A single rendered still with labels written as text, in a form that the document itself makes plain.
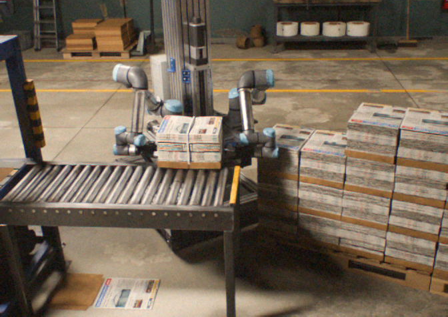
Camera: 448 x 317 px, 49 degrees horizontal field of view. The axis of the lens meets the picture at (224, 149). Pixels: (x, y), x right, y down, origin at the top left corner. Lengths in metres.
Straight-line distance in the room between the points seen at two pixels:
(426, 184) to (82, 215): 1.93
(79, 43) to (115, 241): 5.88
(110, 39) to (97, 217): 6.57
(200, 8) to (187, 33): 0.18
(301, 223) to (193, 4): 1.63
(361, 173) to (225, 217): 0.96
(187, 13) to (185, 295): 1.84
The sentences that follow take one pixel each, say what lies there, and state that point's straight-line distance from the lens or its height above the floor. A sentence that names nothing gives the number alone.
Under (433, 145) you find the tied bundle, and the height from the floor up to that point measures 0.98.
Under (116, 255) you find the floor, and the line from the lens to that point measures 3.70.
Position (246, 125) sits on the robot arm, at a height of 1.00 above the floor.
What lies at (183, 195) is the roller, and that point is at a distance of 2.70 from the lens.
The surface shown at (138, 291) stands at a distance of 3.35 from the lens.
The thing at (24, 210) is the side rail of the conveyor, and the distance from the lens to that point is 2.87.
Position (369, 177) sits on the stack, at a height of 0.72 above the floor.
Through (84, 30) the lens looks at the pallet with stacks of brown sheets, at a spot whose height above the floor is 0.42.
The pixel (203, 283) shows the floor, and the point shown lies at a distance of 3.35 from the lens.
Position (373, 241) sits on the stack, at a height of 0.28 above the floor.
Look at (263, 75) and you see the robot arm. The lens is 3.16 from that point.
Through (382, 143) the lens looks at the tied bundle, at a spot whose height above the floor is 0.95.
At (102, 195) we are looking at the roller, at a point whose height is 0.80.
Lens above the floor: 2.14
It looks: 25 degrees down
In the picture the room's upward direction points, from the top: 2 degrees counter-clockwise
